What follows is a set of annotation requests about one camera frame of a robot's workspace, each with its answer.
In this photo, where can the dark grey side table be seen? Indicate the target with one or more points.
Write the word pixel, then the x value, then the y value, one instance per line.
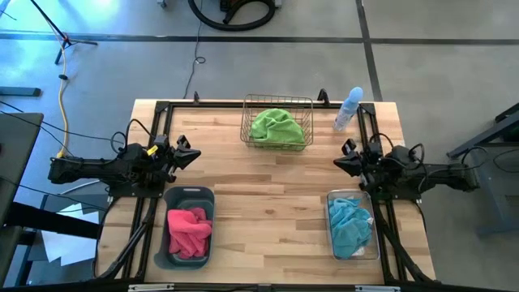
pixel 16 162

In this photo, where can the black tripod stand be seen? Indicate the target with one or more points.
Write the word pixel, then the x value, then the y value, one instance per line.
pixel 66 41

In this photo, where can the silver table edge bracket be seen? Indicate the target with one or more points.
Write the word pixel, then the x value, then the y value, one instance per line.
pixel 150 287
pixel 377 288

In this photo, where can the light blue spray bottle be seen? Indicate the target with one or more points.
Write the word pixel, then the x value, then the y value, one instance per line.
pixel 346 111

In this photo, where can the teal plastic bin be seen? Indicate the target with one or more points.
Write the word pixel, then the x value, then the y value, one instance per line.
pixel 162 251

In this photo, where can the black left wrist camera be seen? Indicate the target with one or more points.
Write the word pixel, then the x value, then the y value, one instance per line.
pixel 183 142

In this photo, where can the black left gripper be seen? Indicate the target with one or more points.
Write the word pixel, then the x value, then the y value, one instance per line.
pixel 166 160

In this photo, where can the green microfiber towel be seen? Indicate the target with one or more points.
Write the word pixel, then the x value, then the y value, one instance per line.
pixel 275 125
pixel 284 145

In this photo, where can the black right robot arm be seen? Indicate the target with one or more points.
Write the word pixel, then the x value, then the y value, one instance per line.
pixel 446 176

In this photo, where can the white paper sheets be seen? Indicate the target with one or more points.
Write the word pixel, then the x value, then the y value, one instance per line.
pixel 65 247

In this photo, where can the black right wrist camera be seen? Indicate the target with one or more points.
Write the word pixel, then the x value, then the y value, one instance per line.
pixel 350 147

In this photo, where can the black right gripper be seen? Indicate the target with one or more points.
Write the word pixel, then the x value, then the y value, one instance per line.
pixel 371 166

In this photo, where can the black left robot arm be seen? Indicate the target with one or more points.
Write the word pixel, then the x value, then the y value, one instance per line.
pixel 89 168

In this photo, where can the black floor bar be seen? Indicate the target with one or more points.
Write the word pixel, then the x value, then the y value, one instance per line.
pixel 20 91

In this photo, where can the black table rail frame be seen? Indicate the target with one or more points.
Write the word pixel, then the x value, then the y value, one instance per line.
pixel 202 104

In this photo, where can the clear plastic bin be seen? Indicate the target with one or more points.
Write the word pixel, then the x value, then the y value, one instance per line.
pixel 331 247

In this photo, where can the pink microfiber towel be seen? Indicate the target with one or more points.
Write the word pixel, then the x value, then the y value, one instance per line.
pixel 186 225
pixel 190 248

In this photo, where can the black table edge clamp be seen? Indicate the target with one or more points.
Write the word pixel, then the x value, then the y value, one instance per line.
pixel 323 98
pixel 196 97

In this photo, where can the blue microfiber towel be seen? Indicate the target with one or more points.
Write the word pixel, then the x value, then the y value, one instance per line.
pixel 348 248
pixel 348 215

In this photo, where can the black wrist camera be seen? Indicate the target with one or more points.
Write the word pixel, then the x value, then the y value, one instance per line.
pixel 183 142
pixel 350 147

